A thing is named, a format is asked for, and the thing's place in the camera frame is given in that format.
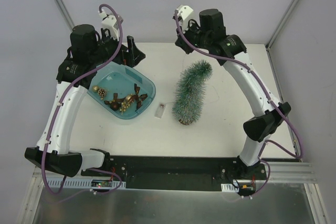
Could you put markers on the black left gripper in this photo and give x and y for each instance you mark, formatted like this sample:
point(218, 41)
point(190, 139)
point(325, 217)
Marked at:
point(126, 54)

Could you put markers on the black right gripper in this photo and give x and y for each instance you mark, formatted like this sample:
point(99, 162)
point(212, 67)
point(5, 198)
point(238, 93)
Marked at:
point(182, 43)

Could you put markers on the teal transparent plastic bin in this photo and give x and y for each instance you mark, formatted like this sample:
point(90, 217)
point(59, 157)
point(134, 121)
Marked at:
point(121, 79)

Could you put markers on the brown ribbon bow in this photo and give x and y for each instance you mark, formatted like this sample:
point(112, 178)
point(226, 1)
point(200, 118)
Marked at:
point(138, 98)

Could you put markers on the gold berry sprig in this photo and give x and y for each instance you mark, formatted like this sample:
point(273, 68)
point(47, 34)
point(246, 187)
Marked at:
point(126, 103)

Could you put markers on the brown matte ball ornament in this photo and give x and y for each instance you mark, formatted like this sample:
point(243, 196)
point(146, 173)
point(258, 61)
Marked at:
point(115, 106)

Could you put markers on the clear battery box fairy lights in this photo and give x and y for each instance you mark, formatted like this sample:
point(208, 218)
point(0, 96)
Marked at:
point(211, 96)

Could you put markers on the small frosted green christmas tree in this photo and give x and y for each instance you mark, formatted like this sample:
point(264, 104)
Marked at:
point(190, 92)

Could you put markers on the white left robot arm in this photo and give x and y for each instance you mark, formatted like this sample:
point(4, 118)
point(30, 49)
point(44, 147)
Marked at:
point(88, 50)

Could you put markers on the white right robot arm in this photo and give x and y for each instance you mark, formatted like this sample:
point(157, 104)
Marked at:
point(209, 33)

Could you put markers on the frosted pine cone ornament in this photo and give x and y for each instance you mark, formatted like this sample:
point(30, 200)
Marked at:
point(102, 93)

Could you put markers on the gold glitter ball ornament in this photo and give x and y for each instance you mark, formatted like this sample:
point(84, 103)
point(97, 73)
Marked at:
point(95, 88)

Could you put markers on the left controller board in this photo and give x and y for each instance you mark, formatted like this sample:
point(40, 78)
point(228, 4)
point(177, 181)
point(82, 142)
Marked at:
point(93, 183)

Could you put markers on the controller board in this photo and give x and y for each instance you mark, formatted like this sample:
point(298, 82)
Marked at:
point(235, 188)
point(93, 183)

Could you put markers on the right controller board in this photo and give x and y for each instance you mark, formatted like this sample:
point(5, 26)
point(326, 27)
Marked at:
point(235, 188)

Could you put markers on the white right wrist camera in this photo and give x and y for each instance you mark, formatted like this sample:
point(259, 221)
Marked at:
point(184, 15)

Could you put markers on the left aluminium corner post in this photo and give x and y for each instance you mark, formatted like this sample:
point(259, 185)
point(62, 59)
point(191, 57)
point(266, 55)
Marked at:
point(68, 20)

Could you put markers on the aluminium corner post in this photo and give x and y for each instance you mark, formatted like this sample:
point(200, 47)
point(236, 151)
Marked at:
point(280, 26)
point(68, 20)

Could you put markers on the right aluminium corner post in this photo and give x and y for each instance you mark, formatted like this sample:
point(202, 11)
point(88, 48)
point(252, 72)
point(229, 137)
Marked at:
point(280, 26)

